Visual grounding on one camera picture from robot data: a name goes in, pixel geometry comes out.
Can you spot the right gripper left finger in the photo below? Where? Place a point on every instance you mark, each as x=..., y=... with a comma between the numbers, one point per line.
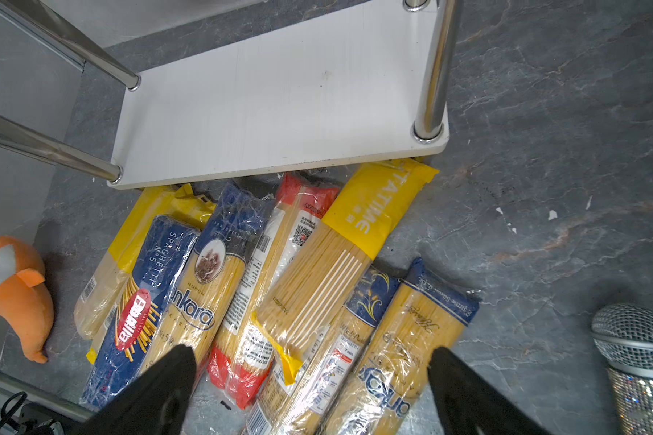
x=155, y=403

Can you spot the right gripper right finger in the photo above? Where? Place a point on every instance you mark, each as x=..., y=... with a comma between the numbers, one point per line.
x=467, y=404

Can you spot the blue Ankara spaghetti bag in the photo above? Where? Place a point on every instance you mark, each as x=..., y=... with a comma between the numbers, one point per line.
x=211, y=276

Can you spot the yellow Pastatime spaghetti bag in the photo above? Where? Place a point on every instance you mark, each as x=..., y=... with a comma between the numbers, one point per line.
x=343, y=246

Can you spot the white two-tier shelf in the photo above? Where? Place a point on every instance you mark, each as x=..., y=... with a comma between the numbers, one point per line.
x=366, y=83

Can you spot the blue Barilla spaghetti box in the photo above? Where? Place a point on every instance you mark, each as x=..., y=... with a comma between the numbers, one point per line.
x=138, y=310

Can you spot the red white label spaghetti bag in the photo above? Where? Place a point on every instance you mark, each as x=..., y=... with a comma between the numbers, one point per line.
x=240, y=356

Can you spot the blue white label spaghetti bag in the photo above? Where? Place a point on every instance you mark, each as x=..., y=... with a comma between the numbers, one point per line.
x=299, y=408

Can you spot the glitter silver microphone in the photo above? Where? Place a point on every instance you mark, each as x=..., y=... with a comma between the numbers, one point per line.
x=623, y=334

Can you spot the orange shark plush toy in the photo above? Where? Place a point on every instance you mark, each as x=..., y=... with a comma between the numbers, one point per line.
x=25, y=302

